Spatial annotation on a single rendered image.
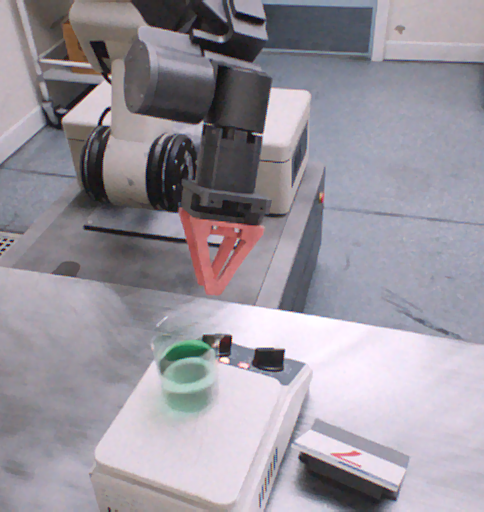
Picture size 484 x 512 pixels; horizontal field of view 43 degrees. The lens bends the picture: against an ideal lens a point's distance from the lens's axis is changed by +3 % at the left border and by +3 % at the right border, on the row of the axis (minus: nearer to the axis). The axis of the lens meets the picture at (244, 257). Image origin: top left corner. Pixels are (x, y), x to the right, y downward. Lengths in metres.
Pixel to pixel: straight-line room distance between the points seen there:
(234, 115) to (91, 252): 0.99
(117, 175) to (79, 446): 0.76
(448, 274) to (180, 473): 1.58
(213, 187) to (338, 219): 1.64
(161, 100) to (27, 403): 0.34
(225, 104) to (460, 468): 0.38
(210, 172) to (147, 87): 0.09
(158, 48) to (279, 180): 0.98
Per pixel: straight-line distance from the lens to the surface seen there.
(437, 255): 2.06
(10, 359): 0.73
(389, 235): 2.12
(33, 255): 1.54
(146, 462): 0.50
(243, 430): 0.51
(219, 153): 0.55
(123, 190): 1.30
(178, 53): 0.53
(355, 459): 0.57
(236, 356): 0.61
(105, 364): 0.69
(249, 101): 0.55
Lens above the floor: 1.25
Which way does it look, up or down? 39 degrees down
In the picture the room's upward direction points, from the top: 3 degrees counter-clockwise
